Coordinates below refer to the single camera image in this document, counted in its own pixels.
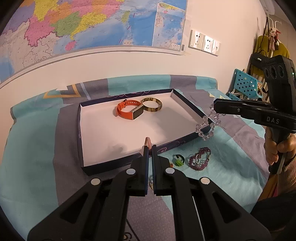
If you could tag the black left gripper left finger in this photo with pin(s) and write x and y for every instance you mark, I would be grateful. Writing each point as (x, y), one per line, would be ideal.
(98, 210)

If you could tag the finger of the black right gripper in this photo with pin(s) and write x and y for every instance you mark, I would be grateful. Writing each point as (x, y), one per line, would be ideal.
(247, 112)
(224, 103)

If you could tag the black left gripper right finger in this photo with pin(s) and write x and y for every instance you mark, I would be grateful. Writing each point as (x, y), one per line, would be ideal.
(201, 209)

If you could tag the pink charm keyring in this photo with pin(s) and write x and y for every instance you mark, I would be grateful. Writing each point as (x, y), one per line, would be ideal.
(148, 143)

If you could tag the black shoulder bag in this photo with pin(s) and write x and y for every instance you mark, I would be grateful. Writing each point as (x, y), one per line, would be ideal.
(258, 60)

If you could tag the person's right hand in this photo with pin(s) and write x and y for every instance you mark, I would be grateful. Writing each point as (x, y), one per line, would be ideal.
(272, 149)

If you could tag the blue perforated plastic basket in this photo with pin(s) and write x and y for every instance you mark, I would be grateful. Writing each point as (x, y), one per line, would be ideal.
(244, 86)

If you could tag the yellow hanging garment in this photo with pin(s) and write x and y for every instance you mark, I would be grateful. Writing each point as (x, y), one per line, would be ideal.
(262, 47)

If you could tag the teal grey patterned bedsheet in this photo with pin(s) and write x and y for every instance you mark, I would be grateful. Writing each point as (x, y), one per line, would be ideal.
(40, 168)

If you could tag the dark blue shallow box tray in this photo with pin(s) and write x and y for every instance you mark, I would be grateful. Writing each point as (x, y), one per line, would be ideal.
(107, 141)

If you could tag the orange smart watch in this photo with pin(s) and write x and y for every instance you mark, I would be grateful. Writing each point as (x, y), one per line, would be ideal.
(129, 109)

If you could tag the white wall socket panel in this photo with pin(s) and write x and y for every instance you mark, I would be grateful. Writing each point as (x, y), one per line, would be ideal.
(204, 43)

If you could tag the colourful wall map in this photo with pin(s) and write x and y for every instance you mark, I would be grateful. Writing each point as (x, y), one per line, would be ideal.
(39, 30)

